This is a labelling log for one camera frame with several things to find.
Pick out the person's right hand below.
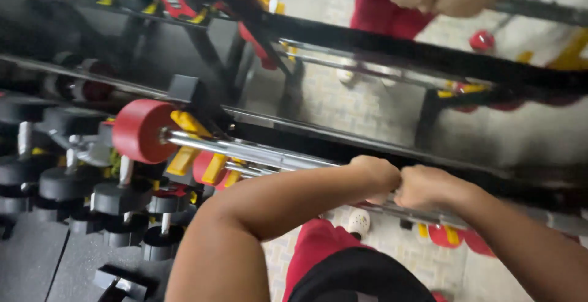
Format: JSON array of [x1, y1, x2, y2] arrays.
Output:
[[394, 164, 462, 212]]

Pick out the person's black shirt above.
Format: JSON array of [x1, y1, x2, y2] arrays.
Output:
[[288, 247, 437, 302]]

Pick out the chrome barbell with red plate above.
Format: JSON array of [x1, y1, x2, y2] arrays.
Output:
[[112, 99, 470, 229]]

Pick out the red plates with yellow holders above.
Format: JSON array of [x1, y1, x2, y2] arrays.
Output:
[[417, 222, 496, 258]]

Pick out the person's white shoe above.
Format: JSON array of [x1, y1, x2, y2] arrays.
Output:
[[347, 208, 371, 241]]

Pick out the wall mirror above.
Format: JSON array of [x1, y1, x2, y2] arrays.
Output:
[[230, 0, 588, 188]]

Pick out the racked barbell with red plate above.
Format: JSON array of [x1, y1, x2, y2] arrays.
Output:
[[192, 149, 281, 191]]

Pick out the person's red shorts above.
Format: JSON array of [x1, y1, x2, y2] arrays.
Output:
[[281, 218, 375, 302]]

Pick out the black metal bracket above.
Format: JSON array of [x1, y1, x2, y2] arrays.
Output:
[[93, 264, 154, 302]]

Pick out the yellow barbell rack holder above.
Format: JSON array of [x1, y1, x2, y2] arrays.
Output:
[[165, 110, 213, 177]]

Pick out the rack of black dumbbells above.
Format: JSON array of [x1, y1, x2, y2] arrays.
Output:
[[0, 96, 199, 262]]

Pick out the person's left hand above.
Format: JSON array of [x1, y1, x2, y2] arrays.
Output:
[[348, 155, 403, 206]]

